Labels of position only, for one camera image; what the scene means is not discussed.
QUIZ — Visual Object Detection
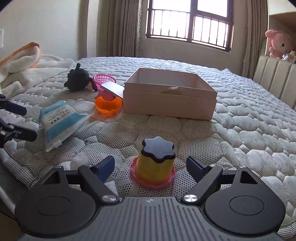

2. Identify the blue white wipes pack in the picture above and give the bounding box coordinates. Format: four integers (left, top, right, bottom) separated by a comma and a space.
39, 100, 90, 152

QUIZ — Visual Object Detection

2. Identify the window with metal bars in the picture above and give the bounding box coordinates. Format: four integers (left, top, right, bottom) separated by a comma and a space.
145, 0, 234, 52

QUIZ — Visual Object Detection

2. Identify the pink cardboard box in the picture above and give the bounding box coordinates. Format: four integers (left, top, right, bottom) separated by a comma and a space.
123, 68, 217, 121

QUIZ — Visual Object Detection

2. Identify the grey quilted mattress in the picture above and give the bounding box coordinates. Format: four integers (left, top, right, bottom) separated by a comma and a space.
1, 57, 295, 238

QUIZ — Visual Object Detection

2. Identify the black plush toy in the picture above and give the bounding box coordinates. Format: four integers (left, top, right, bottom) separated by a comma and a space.
64, 63, 98, 92

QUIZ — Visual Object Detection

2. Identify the white fluffy blanket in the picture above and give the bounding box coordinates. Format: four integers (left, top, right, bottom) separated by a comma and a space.
1, 53, 74, 98

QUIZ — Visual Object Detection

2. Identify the orange edged pillow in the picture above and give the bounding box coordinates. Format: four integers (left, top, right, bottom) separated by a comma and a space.
1, 42, 42, 68

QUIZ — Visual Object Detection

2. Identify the beige padded headboard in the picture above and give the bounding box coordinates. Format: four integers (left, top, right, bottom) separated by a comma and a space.
253, 56, 296, 109

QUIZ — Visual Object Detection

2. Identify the white booklet red print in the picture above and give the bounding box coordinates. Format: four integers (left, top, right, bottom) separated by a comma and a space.
100, 81, 125, 99

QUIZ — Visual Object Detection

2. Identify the pink plush bunny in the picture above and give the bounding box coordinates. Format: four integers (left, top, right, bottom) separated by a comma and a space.
265, 30, 295, 63

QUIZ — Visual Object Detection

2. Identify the beige curtain right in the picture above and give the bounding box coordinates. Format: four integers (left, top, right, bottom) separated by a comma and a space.
242, 0, 268, 79

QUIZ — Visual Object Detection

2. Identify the beige curtain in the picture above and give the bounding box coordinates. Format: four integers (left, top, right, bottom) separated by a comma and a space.
242, 0, 268, 79
97, 0, 142, 57

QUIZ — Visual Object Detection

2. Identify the yellow cup black lid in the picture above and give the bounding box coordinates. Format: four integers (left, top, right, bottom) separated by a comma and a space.
130, 137, 176, 189

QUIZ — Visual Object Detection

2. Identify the beige curtain left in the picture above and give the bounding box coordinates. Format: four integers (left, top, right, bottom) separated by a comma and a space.
97, 0, 142, 57

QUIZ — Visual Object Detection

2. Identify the white wall switch panel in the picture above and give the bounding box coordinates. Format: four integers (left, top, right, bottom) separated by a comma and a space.
0, 28, 4, 49

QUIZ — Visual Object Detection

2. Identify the orange plastic toy bowl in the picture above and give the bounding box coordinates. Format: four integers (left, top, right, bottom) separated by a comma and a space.
94, 96, 123, 115

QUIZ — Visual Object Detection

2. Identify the pink plastic toy basket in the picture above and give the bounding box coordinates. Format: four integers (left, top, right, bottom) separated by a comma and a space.
93, 74, 117, 90

